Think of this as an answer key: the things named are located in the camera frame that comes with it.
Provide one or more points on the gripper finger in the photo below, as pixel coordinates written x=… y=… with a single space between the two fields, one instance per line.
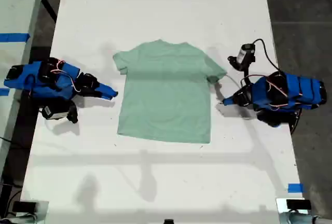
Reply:
x=228 y=102
x=234 y=95
x=108 y=96
x=107 y=88

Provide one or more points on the pale green T-shirt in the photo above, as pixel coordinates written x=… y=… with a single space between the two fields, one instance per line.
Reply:
x=166 y=91

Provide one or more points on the blue and black robot arm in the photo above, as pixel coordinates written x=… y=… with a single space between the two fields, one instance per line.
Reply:
x=290 y=91
x=52 y=84

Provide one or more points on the short blue tape strip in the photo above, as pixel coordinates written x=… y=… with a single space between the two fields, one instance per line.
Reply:
x=4 y=92

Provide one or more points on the long blue tape strip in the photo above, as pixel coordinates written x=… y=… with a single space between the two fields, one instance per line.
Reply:
x=14 y=38

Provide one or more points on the square blue tape piece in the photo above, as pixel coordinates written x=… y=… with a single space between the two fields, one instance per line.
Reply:
x=295 y=188

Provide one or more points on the pale side table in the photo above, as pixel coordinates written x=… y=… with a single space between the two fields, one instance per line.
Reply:
x=15 y=6

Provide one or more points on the shiny metal plate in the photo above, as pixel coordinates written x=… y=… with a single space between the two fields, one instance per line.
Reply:
x=41 y=212
x=281 y=208

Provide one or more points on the small black box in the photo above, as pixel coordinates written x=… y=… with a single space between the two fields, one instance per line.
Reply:
x=168 y=221
x=298 y=204
x=24 y=206

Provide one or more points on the black camera box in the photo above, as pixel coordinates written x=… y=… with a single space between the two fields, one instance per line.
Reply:
x=53 y=112
x=245 y=53

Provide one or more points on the black table frame leg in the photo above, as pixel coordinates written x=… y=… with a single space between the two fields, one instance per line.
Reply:
x=50 y=3

